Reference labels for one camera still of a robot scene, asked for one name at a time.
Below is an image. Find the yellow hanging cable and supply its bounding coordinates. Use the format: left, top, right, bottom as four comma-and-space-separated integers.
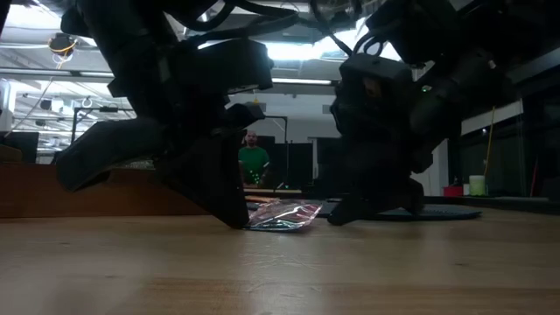
483, 107, 496, 176

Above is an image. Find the black monitor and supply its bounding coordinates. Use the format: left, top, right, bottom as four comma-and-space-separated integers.
0, 130, 40, 164

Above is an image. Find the dark blue round placemat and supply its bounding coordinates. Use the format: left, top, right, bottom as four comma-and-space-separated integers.
314, 203, 483, 222

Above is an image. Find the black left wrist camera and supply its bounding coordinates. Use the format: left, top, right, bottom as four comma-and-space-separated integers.
174, 38, 275, 95

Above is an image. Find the long ceiling light bar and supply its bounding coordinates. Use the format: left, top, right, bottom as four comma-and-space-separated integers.
270, 77, 333, 87

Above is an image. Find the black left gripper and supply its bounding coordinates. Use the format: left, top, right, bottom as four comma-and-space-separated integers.
54, 51, 267, 230

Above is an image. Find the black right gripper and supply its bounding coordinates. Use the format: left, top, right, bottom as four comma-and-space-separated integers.
326, 103, 439, 228

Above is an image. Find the wooden compartment tray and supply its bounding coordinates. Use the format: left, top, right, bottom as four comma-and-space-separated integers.
0, 162, 211, 219

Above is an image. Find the pale green cup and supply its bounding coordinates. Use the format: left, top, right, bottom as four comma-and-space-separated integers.
468, 174, 487, 197

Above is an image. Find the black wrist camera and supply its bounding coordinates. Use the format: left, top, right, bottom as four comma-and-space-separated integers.
174, 38, 275, 95
339, 54, 415, 132

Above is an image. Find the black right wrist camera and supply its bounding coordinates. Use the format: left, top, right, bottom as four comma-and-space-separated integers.
339, 54, 415, 132

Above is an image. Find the person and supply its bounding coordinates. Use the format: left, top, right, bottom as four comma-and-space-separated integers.
238, 129, 271, 189

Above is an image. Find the round black ceiling fixture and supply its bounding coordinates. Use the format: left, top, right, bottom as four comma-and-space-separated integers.
47, 33, 79, 58

